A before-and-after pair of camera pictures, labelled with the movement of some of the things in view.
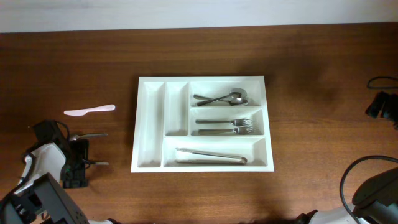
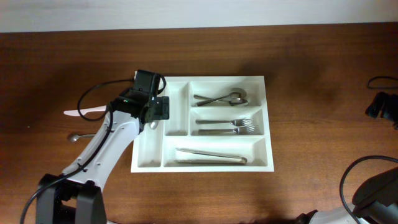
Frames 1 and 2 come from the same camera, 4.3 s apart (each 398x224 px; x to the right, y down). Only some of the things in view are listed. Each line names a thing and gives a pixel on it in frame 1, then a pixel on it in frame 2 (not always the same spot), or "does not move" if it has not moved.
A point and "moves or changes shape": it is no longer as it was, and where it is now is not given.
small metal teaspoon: (95, 162) moves or changes shape
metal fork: (243, 122) does not move
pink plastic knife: (79, 112) does not move
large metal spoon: (234, 95) → (236, 102)
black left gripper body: (73, 170) → (163, 105)
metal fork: (244, 130) does not move
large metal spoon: (236, 93) does not move
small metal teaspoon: (74, 137) does not move
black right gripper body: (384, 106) does not move
